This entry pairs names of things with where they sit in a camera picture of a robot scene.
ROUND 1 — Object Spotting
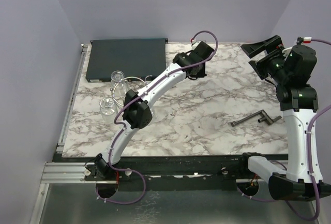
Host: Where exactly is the dark flat rack box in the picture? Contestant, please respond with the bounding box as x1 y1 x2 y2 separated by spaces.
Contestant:
85 38 168 82

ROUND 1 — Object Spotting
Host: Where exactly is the back left clear wine glass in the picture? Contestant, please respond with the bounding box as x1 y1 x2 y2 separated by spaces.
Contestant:
111 70 129 100

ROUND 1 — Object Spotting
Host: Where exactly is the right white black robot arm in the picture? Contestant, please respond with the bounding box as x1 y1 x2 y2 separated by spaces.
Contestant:
238 35 330 201

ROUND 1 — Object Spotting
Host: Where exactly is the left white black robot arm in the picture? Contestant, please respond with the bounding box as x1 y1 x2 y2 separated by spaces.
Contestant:
94 41 218 180

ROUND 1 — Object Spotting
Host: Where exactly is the aluminium frame rail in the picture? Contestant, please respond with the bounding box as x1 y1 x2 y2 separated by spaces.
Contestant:
41 43 289 183

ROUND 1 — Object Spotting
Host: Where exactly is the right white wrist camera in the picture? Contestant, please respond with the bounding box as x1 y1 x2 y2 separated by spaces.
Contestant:
282 36 312 58

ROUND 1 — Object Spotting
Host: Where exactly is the dark metal T tool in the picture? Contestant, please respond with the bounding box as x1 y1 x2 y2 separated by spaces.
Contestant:
231 109 282 127

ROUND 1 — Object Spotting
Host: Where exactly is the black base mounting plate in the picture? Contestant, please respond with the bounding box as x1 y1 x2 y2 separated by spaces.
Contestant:
53 153 269 191

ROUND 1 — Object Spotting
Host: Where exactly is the clear wine glass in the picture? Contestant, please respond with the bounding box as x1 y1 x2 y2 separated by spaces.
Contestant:
99 97 117 123
111 70 129 100

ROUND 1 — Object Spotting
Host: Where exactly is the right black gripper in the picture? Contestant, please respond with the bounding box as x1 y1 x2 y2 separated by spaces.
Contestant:
242 35 291 84

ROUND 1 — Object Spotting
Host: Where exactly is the chrome wine glass rack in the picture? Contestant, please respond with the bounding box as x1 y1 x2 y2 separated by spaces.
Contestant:
112 75 153 109

